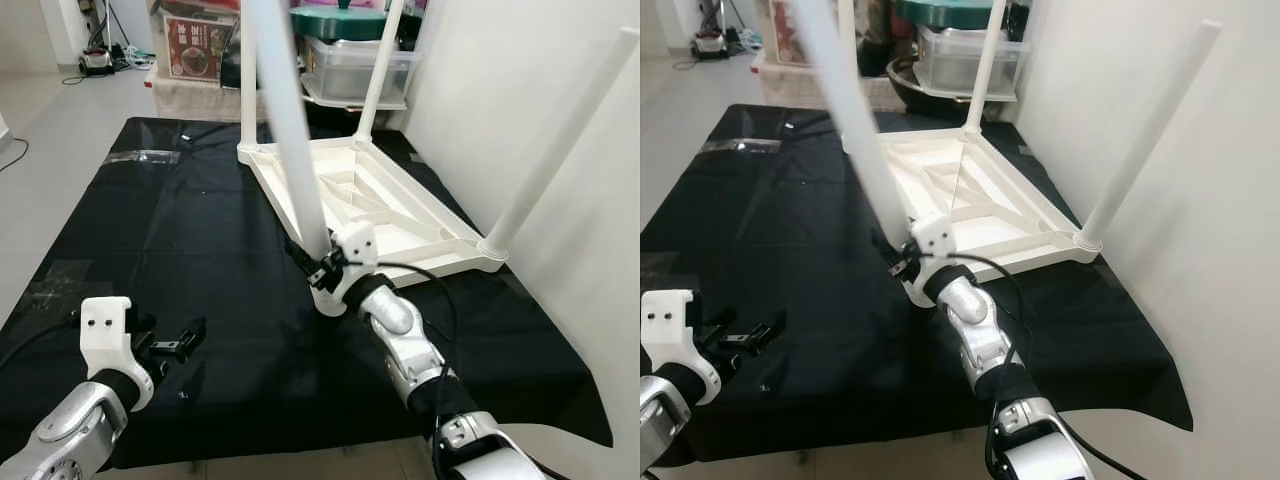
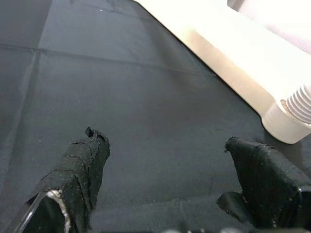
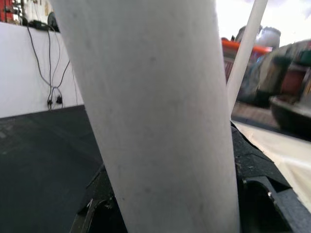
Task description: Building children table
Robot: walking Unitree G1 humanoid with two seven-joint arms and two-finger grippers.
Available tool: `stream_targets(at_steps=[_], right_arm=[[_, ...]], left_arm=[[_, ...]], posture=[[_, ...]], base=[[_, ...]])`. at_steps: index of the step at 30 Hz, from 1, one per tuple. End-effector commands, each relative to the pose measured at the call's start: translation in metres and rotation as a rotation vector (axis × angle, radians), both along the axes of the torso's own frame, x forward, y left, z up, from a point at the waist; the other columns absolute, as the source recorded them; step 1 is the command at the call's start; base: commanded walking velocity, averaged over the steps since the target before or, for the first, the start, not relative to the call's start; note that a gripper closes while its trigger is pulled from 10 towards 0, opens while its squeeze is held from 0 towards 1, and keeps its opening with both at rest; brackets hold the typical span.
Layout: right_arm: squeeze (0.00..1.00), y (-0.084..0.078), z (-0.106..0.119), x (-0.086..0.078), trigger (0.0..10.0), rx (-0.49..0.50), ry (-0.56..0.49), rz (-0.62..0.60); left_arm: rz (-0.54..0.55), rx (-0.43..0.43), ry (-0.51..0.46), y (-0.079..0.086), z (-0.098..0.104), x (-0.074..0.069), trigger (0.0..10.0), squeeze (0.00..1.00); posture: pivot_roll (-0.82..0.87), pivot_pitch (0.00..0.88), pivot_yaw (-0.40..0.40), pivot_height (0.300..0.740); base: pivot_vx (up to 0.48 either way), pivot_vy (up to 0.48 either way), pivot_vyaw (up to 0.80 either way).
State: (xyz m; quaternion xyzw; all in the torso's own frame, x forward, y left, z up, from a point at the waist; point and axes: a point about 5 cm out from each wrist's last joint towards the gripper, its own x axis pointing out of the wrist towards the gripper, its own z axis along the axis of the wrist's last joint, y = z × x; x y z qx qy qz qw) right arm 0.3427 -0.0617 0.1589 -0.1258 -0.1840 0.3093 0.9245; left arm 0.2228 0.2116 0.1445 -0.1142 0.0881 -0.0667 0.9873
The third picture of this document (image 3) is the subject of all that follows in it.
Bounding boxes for white plastic table leg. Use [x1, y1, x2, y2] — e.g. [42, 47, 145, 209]
[225, 0, 269, 115]
[48, 0, 241, 233]

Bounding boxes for black tablecloth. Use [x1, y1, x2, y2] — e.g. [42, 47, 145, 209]
[0, 104, 280, 233]

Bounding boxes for beige cloth covered bench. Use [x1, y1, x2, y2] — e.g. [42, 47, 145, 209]
[233, 100, 280, 127]

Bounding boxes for red printed carton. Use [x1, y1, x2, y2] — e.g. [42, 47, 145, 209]
[223, 59, 235, 82]

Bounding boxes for black hanging wall cables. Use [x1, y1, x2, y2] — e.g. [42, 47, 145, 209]
[25, 19, 78, 110]

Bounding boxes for black bag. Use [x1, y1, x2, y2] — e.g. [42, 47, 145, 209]
[239, 52, 292, 106]

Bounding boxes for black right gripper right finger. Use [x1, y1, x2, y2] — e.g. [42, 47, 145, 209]
[230, 121, 311, 233]

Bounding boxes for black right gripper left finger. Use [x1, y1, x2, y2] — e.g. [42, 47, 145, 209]
[70, 164, 127, 233]

